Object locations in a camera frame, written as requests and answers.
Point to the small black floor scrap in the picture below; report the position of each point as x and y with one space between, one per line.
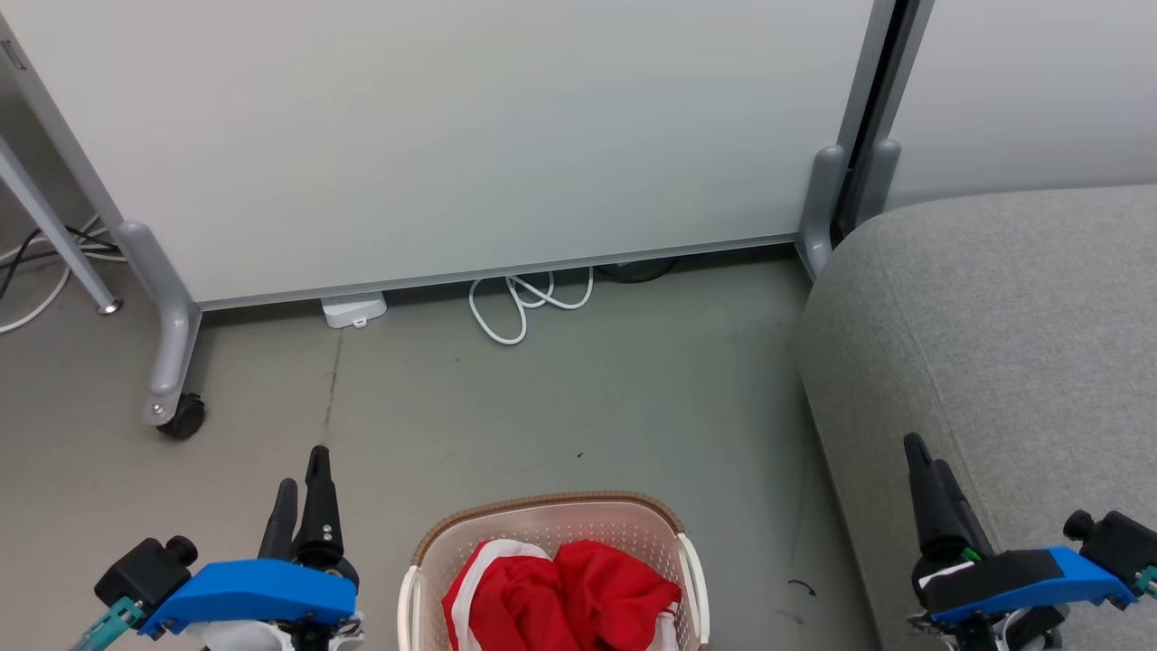
803 587

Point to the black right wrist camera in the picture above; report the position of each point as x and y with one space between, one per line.
1116 538

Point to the red and white garment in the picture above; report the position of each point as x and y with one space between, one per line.
578 597

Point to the grey fabric sofa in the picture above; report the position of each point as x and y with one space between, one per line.
994 344

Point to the white power adapter box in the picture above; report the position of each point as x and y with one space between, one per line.
354 309

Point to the beige plastic laundry basket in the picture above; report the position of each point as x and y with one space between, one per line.
542 520

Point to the grey partition foot with caster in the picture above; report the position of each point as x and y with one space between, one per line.
167 307

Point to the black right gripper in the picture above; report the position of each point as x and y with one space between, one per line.
940 570

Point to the large white partition panel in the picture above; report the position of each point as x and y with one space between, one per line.
452 136

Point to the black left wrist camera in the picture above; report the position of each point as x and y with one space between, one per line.
145 570

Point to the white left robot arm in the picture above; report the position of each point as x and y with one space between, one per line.
239 637

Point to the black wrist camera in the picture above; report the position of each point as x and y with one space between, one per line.
145 570
1116 538

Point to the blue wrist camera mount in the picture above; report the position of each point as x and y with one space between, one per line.
1030 579
253 588

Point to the black caster wheel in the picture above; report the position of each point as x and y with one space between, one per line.
183 418

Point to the grey metal table leg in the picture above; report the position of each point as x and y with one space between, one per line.
54 231

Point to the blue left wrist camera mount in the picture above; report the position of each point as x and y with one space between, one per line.
253 588

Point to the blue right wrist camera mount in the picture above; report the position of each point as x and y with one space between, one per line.
1030 579

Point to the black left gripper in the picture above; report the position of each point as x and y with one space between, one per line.
339 568

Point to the grey partition foot post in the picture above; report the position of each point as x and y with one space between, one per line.
881 176
821 203

